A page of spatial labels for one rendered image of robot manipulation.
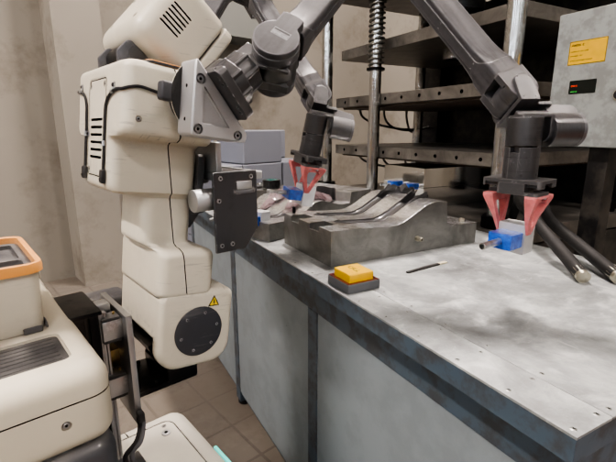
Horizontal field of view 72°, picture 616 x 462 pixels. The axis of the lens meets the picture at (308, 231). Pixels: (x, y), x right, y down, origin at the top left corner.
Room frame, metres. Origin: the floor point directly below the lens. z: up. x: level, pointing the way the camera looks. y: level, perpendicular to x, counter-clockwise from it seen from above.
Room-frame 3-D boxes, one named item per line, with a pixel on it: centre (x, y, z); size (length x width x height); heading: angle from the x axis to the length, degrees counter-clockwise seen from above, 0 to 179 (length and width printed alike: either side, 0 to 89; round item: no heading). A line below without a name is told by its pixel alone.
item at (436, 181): (2.07, -0.66, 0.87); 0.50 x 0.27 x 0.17; 118
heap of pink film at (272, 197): (1.48, 0.03, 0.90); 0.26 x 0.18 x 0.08; 136
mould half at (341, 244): (1.21, -0.21, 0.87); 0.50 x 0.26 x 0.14; 118
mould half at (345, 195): (1.49, 0.03, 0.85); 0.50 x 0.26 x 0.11; 136
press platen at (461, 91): (2.18, -0.75, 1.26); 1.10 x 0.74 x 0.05; 28
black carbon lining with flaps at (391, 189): (1.21, -0.19, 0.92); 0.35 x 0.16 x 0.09; 118
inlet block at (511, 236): (0.73, -0.34, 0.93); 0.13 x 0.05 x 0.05; 128
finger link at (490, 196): (0.76, -0.37, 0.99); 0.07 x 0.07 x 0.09; 38
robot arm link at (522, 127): (0.75, -0.38, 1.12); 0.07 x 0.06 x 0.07; 98
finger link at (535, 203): (0.74, -0.38, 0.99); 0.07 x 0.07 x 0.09; 38
